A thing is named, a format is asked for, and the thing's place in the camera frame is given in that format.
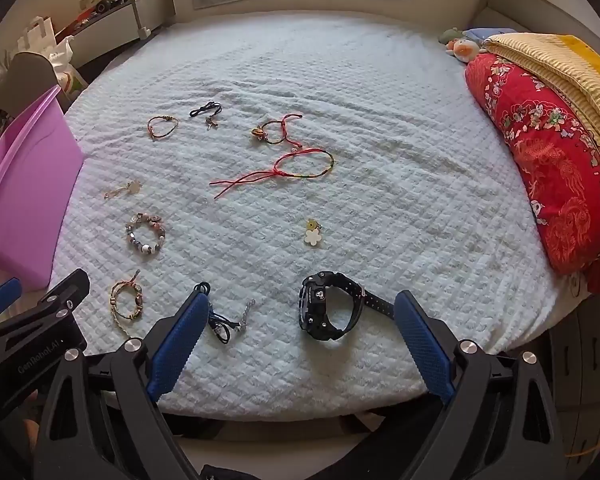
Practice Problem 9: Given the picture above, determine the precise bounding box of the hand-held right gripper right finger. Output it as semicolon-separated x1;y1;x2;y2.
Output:
394;290;566;480

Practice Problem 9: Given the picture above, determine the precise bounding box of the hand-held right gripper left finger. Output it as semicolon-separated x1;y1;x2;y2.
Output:
32;292;211;480

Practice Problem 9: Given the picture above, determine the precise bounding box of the braided cord bracelet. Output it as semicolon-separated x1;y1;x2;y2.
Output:
110;269;146;333

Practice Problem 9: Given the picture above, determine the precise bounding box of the black cord with silver chain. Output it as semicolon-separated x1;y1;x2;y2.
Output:
194;281;257;345

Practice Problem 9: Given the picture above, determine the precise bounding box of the beaded charm bracelet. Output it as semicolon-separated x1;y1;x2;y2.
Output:
125;212;167;257

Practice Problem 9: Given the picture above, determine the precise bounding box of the purple plastic basin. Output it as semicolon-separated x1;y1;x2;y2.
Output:
0;84;87;291

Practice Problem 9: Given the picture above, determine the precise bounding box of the black wrist watch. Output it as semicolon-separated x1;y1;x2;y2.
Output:
298;270;396;343

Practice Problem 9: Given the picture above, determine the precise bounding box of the gold clover keychain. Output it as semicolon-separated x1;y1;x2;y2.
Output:
103;180;142;200

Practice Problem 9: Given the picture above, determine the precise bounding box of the white flower charm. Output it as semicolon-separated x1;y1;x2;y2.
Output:
302;217;326;248

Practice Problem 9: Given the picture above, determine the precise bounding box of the brown cord bracelet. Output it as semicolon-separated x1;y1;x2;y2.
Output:
146;115;179;142

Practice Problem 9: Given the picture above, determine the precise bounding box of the red string bracelet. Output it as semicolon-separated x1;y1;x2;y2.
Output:
209;150;335;200

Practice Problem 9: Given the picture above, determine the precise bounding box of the black cord necklace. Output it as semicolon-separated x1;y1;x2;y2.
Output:
189;101;224;132

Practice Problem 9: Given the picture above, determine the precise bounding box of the multicolour bracelet with turtle charm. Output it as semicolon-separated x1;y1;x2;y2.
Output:
250;113;303;152

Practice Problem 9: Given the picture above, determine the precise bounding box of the white quilted blanket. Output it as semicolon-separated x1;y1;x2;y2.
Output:
50;10;576;421

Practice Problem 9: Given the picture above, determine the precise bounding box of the grey bedside cabinet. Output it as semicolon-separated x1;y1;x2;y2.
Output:
550;300;600;461

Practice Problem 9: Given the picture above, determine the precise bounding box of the grey chair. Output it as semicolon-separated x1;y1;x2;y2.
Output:
0;51;63;111

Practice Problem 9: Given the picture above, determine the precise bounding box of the red patterned quilt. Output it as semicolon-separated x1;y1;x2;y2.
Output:
464;52;600;276

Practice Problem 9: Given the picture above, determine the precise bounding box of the white plastic bag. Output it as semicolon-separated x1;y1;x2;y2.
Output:
50;37;88;101

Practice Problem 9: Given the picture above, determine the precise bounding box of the white paper bag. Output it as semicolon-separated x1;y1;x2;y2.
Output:
17;16;56;56

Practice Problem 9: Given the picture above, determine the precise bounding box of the grey shelf with toys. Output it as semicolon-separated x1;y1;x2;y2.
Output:
55;0;176;68

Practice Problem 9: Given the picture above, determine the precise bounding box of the pig plush toy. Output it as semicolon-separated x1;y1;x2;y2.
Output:
445;37;481;63

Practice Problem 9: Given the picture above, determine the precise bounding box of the blue pillow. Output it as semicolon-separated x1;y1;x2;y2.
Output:
462;26;503;43

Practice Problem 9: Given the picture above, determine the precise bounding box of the yellow ribbed blanket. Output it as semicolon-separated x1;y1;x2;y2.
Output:
482;32;600;171

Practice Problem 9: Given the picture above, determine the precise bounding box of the beige bed headboard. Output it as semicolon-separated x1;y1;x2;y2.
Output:
472;0;596;41

